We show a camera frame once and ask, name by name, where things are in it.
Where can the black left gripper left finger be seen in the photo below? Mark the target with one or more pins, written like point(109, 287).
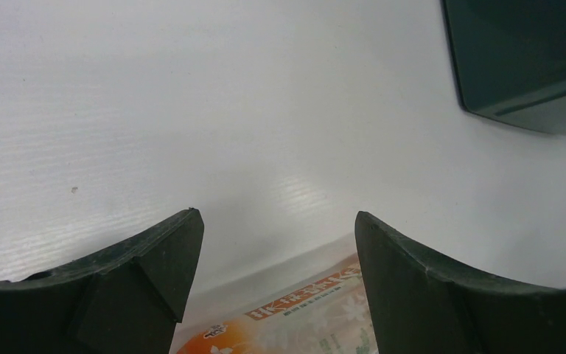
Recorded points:
point(125, 298)

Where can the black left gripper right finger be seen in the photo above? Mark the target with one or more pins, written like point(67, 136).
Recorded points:
point(422, 301)

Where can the orange drink bottle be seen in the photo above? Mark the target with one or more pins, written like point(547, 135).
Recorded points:
point(295, 309)

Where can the dark green trash bin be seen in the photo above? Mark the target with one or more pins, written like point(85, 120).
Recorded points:
point(509, 61)

